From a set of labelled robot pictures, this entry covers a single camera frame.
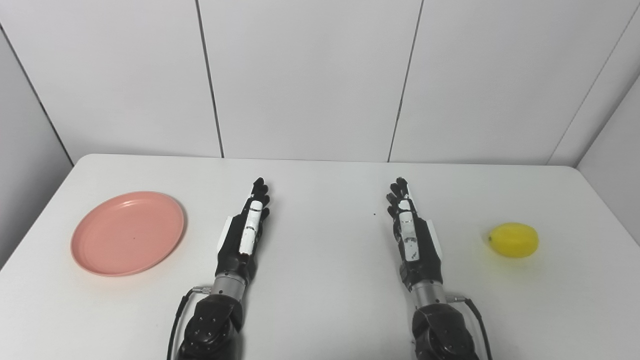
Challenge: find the pink plate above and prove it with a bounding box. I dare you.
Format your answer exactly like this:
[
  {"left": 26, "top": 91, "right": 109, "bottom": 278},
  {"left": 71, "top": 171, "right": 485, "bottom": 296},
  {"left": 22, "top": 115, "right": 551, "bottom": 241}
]
[{"left": 70, "top": 191, "right": 185, "bottom": 277}]

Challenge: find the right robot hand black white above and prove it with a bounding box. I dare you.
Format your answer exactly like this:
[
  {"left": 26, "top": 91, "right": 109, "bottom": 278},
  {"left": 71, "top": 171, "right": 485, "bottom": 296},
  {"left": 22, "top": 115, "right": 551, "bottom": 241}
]
[{"left": 386, "top": 177, "right": 444, "bottom": 292}]

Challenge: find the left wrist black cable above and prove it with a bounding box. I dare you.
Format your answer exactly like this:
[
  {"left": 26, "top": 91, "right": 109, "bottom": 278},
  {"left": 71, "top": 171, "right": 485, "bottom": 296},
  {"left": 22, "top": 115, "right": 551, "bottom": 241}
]
[{"left": 166, "top": 286, "right": 213, "bottom": 360}]

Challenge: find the yellow lemon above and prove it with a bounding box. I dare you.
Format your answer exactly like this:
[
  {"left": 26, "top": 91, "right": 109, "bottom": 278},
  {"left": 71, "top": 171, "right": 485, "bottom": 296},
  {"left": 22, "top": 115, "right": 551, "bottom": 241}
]
[{"left": 488, "top": 222, "right": 540, "bottom": 259}]

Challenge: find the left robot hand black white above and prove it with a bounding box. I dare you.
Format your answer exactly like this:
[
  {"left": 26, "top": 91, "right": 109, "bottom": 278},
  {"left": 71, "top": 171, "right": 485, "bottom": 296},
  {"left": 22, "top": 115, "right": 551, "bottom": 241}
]
[{"left": 215, "top": 177, "right": 271, "bottom": 285}]

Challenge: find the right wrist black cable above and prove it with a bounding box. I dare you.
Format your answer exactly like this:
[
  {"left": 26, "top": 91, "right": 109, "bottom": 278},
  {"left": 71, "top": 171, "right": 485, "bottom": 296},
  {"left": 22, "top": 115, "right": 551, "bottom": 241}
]
[{"left": 446, "top": 295, "right": 493, "bottom": 360}]

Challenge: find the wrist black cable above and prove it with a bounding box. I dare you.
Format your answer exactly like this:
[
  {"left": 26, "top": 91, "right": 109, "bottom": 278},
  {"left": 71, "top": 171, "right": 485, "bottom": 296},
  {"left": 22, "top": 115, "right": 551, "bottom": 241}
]
[
  {"left": 446, "top": 295, "right": 493, "bottom": 360},
  {"left": 166, "top": 286, "right": 213, "bottom": 360}
]

